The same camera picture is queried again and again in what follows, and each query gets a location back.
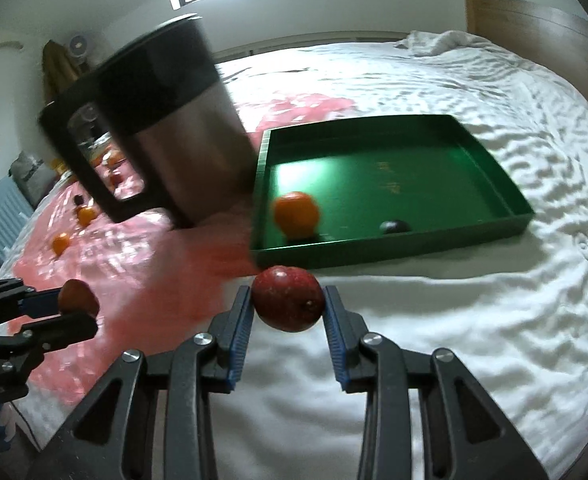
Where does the small red apple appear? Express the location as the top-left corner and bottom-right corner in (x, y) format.
(57, 280), (100, 318)

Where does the small orange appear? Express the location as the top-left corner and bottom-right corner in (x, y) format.
(51, 232), (71, 257)
(76, 206), (97, 228)

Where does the pink plastic sheet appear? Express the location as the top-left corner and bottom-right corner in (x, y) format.
(11, 93), (355, 406)

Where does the white bed sheet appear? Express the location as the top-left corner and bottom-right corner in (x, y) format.
(0, 29), (588, 480)

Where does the dark plum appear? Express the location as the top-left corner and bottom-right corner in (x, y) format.
(379, 220), (412, 234)

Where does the black steel trash bin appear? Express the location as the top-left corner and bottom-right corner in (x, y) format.
(40, 14), (258, 228)

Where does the green tray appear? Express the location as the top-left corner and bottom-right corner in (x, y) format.
(251, 115), (535, 269)

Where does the large orange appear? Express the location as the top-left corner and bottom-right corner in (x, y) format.
(272, 192), (320, 240)

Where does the wooden headboard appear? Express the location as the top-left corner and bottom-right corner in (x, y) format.
(465, 0), (588, 101)

